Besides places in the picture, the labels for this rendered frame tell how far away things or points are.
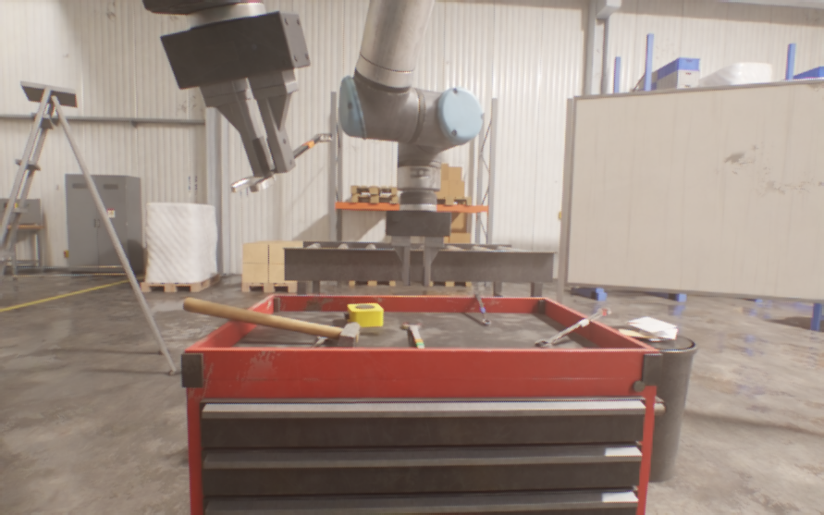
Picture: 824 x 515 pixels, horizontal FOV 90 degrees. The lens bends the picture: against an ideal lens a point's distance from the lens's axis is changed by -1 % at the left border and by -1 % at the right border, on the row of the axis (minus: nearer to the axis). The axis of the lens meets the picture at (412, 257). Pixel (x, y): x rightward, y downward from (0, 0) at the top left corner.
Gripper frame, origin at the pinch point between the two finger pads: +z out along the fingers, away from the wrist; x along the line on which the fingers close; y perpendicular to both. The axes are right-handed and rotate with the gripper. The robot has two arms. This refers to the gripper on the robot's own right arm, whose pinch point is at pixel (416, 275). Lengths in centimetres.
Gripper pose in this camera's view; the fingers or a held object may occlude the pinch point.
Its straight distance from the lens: 85.4
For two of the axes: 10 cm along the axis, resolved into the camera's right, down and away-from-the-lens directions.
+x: 10.0, 0.2, 0.8
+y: 0.8, 0.5, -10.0
